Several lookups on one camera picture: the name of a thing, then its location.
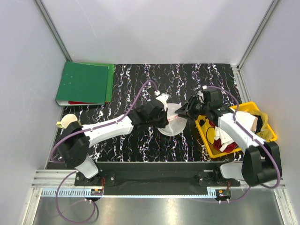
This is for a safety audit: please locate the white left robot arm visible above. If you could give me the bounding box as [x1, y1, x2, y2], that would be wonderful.
[54, 99, 168, 186]

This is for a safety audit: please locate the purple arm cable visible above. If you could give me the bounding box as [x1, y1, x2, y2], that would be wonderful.
[206, 86, 283, 204]
[49, 81, 160, 222]

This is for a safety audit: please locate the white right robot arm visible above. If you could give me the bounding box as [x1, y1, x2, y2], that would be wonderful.
[176, 86, 282, 189]

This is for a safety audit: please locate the red folder under binder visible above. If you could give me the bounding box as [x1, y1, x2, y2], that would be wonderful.
[67, 101, 108, 105]

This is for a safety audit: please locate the white garment in bin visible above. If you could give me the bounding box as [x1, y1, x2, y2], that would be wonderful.
[214, 111, 257, 144]

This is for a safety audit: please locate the white pink mesh laundry bag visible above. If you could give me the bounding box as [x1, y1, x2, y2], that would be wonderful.
[158, 103, 187, 136]

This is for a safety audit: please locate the cream yellow mug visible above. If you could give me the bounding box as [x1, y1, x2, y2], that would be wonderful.
[56, 114, 78, 129]

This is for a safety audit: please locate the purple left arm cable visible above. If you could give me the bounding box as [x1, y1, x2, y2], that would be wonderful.
[49, 81, 160, 222]

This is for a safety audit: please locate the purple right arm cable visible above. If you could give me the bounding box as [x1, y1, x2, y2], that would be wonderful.
[206, 86, 283, 204]

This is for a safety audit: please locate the green ring binder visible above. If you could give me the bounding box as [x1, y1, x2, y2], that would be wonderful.
[55, 61, 115, 106]

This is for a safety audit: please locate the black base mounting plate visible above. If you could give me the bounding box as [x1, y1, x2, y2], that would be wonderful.
[75, 162, 240, 196]

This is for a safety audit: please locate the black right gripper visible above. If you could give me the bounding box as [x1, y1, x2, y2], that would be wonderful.
[175, 96, 210, 121]

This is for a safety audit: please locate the yellow plastic bin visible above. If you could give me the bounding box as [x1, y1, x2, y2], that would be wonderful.
[195, 102, 278, 158]

